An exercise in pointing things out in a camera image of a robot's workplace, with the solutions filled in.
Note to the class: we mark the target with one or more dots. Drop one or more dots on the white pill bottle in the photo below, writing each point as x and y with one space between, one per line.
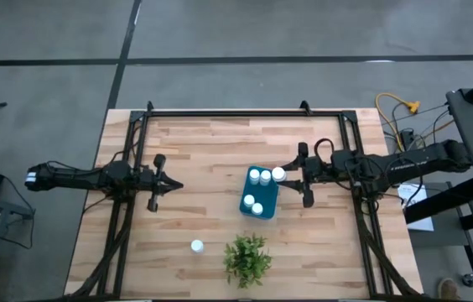
265 176
257 208
197 246
248 200
254 175
278 174

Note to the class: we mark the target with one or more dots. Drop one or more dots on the black power adapter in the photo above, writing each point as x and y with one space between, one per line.
407 136

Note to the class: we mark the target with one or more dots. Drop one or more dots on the green artificial plant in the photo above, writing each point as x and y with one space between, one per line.
247 260

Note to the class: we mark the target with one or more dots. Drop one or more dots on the person's shoe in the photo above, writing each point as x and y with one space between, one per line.
449 289

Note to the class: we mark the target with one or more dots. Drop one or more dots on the caster wheel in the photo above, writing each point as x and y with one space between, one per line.
469 280

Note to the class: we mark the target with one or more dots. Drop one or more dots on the blue plastic basket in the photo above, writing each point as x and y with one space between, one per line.
261 195

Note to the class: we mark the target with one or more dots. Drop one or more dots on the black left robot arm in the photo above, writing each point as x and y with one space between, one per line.
77 178

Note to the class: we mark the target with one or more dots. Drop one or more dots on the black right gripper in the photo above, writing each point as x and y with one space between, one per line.
316 172

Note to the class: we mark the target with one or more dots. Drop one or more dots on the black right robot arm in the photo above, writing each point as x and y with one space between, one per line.
404 165

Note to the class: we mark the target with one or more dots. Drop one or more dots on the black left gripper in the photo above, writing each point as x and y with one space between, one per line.
152 182

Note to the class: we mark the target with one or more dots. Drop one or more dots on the white paper sheet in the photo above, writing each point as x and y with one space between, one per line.
421 209

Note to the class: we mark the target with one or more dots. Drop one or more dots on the black aluminium table frame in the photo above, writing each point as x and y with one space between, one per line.
240 113

